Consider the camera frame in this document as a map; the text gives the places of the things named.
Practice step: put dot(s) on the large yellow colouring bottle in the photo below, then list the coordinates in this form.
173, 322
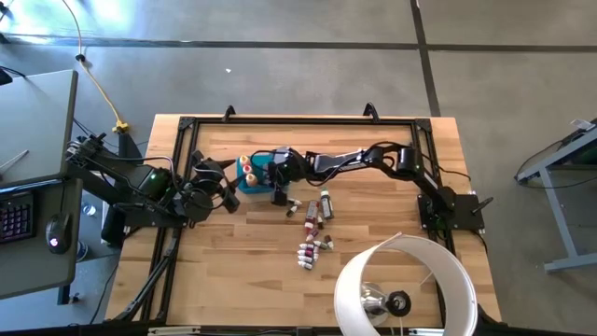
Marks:
244, 159

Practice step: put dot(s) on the large maroon colouring bottle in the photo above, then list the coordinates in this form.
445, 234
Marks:
311, 214

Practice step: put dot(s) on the large orange colouring bottle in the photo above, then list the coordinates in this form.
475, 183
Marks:
252, 179

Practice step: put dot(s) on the black aluminium table frame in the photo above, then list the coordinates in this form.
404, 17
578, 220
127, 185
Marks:
303, 121

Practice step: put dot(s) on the black computer mouse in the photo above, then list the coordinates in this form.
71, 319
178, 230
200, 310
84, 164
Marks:
58, 232

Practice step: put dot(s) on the black diagonal support strut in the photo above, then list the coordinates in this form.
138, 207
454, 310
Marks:
148, 282

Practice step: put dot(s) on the grey desk top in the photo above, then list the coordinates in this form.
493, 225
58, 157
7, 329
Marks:
32, 121

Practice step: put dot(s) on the small blue colouring bottle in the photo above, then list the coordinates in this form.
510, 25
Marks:
305, 265

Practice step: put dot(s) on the black frame hook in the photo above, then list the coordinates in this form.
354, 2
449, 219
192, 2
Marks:
370, 111
228, 112

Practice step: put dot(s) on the white tag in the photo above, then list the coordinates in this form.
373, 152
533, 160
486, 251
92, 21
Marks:
580, 123

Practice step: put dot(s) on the small brown colouring bottle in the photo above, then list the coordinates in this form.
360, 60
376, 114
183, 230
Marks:
329, 241

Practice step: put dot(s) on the teal plastic bin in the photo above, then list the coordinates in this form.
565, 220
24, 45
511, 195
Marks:
260, 187

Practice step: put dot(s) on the grey metal table frame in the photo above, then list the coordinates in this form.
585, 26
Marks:
558, 219

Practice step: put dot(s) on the dark grey keyboard desk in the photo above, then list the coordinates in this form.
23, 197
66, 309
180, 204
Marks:
28, 270

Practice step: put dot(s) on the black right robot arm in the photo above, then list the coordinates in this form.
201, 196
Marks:
336, 161

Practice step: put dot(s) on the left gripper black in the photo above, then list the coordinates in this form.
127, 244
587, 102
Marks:
207, 182

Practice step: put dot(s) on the small white round object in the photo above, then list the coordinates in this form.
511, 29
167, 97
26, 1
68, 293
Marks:
88, 209

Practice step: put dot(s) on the large green colouring bottle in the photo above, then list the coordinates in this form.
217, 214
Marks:
326, 205

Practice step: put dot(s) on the black keyboard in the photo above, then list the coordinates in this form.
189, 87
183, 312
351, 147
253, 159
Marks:
16, 217

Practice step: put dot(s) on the silver metal bar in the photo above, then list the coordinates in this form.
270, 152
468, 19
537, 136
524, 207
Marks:
426, 331
172, 330

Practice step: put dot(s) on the small maroon colouring bottle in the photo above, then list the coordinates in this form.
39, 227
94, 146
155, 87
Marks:
312, 234

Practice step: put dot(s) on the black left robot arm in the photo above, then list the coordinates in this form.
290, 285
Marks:
140, 179

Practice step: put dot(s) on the black stand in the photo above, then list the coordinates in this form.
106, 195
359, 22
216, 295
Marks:
129, 145

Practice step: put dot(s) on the white round lampshade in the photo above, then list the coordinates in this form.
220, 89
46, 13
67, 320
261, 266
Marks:
448, 266

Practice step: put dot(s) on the grey stick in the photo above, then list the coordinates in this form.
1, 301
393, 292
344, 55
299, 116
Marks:
14, 160

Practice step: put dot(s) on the chrome lamp base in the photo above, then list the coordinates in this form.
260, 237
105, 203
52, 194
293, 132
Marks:
370, 305

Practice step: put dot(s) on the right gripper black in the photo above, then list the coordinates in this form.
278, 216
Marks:
289, 168

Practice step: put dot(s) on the small fruit green colouring bottle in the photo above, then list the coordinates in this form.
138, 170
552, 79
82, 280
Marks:
321, 244

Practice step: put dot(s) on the small dark green colouring bottle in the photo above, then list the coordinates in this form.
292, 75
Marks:
291, 211

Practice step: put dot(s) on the small food colouring bottle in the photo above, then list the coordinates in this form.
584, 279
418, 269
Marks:
320, 222
305, 252
316, 252
295, 202
306, 246
307, 258

